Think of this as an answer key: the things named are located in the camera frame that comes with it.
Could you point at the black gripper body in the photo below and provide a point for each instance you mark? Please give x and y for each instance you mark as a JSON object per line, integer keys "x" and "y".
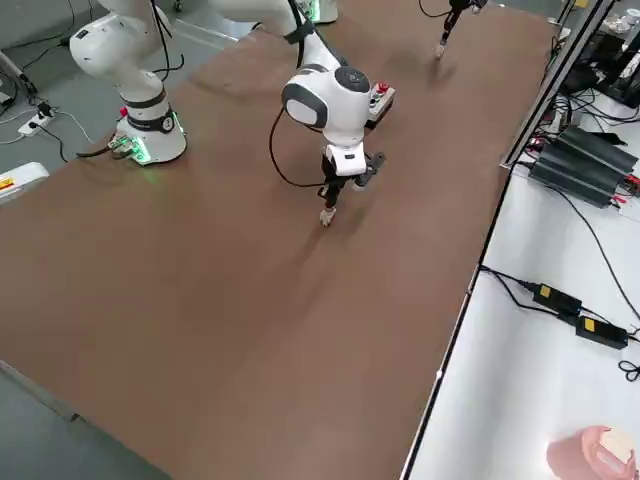
{"x": 336, "y": 181}
{"x": 462, "y": 5}

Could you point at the red button switch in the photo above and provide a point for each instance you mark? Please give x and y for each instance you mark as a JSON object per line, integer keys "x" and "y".
{"x": 327, "y": 217}

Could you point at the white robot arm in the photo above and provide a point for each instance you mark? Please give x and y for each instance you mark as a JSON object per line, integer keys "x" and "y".
{"x": 345, "y": 115}

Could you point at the grey control box with buttons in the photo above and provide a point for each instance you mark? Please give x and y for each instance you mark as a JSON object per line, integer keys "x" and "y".
{"x": 382, "y": 102}

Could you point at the black bench device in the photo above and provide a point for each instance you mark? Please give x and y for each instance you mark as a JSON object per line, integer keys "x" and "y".
{"x": 622, "y": 75}

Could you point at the black power supply unit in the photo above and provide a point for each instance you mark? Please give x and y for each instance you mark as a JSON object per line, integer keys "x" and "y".
{"x": 582, "y": 165}

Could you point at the black power adapter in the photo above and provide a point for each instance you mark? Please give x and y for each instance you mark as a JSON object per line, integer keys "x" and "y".
{"x": 557, "y": 298}
{"x": 602, "y": 332}

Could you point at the white power strip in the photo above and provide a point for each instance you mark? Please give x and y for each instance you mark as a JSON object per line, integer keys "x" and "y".
{"x": 37, "y": 124}

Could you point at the white box with yellow label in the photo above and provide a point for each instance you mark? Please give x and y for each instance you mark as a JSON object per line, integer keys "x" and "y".
{"x": 22, "y": 182}

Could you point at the pink container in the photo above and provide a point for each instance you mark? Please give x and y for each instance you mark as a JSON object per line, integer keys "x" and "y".
{"x": 590, "y": 452}

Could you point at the aluminium frame post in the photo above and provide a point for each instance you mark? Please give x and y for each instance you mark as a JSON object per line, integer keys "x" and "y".
{"x": 550, "y": 95}

